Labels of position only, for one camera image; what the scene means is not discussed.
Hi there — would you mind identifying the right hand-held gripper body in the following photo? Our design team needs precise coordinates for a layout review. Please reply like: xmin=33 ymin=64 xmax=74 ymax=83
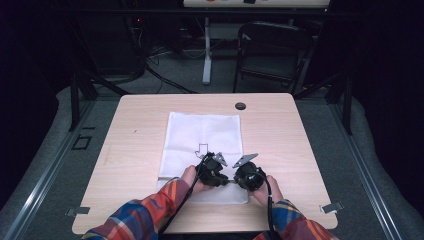
xmin=232 ymin=153 xmax=268 ymax=193

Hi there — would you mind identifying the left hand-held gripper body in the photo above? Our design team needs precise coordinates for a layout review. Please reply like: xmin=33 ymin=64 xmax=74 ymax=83
xmin=195 ymin=151 xmax=229 ymax=188

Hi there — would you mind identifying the white towel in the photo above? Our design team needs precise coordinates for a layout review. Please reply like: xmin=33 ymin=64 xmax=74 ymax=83
xmin=156 ymin=111 xmax=250 ymax=205

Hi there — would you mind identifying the person's left hand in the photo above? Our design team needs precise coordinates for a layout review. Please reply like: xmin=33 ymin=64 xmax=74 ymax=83
xmin=180 ymin=165 xmax=214 ymax=194

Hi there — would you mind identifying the person's right hand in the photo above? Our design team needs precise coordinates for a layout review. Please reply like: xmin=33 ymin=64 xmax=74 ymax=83
xmin=249 ymin=175 xmax=284 ymax=208

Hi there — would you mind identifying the white desk leg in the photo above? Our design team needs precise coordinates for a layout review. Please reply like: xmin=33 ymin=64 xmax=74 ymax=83
xmin=202 ymin=16 xmax=213 ymax=86

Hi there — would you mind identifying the black folding chair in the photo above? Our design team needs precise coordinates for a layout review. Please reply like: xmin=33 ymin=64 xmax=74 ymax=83
xmin=232 ymin=20 xmax=317 ymax=97

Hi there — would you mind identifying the dark cabinet with red light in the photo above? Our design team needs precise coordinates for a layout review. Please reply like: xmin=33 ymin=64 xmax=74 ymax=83
xmin=76 ymin=13 xmax=146 ymax=77

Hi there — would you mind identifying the right hand-held gripper black cable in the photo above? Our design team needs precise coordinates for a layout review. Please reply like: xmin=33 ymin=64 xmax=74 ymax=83
xmin=256 ymin=171 xmax=276 ymax=240

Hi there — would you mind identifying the hand-held gripper black cable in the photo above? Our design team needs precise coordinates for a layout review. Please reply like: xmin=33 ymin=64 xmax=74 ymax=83
xmin=158 ymin=152 xmax=214 ymax=236
xmin=256 ymin=171 xmax=276 ymax=240

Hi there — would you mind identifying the left hand-held gripper black cable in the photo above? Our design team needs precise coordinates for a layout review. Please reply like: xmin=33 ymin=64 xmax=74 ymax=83
xmin=158 ymin=152 xmax=214 ymax=236

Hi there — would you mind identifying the grey metal table bracket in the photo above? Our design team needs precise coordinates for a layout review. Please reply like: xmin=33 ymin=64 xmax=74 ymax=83
xmin=319 ymin=201 xmax=344 ymax=215
xmin=64 ymin=206 xmax=91 ymax=217

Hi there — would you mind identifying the black floor cable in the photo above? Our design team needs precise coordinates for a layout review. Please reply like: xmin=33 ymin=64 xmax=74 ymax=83
xmin=144 ymin=64 xmax=198 ymax=95

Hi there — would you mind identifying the aluminium floor rail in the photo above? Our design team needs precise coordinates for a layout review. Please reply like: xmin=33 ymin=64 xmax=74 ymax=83
xmin=328 ymin=99 xmax=405 ymax=240
xmin=0 ymin=99 xmax=97 ymax=240

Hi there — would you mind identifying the black metal frame post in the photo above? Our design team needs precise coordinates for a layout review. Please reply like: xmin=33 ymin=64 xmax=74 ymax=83
xmin=341 ymin=74 xmax=354 ymax=136
xmin=68 ymin=71 xmax=82 ymax=132

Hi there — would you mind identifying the black horizontal frame bar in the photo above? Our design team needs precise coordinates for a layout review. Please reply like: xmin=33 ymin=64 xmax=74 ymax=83
xmin=53 ymin=8 xmax=334 ymax=18

